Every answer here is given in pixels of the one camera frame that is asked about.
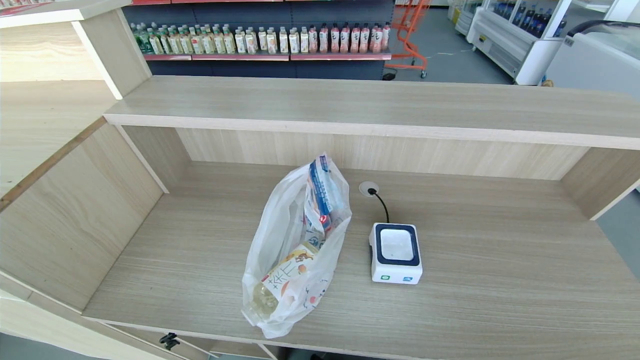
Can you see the white chest freezer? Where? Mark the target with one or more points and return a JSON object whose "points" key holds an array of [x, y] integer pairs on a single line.
{"points": [[595, 60]]}

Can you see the wooden counter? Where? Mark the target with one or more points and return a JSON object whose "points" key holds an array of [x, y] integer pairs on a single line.
{"points": [[450, 250]]}

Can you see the white plastic shopping bag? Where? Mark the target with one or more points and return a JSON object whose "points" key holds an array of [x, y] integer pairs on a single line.
{"points": [[280, 235]]}

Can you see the blue white snack pack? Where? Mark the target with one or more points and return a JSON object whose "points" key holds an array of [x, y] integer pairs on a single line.
{"points": [[324, 192]]}

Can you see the row of bottles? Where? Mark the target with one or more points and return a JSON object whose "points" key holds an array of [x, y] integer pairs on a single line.
{"points": [[260, 40]]}

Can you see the black shop shelf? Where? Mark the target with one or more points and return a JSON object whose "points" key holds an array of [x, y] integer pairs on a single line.
{"points": [[260, 67]]}

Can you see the yellow drink bottle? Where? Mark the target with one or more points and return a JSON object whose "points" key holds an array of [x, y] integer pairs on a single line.
{"points": [[280, 285]]}

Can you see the orange metal cart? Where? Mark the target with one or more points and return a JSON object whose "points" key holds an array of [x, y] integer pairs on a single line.
{"points": [[410, 30]]}

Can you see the white barcode scanner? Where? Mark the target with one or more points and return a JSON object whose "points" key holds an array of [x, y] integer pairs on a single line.
{"points": [[396, 252]]}

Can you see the white display fridge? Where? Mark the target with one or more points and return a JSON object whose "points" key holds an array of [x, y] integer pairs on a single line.
{"points": [[520, 35]]}

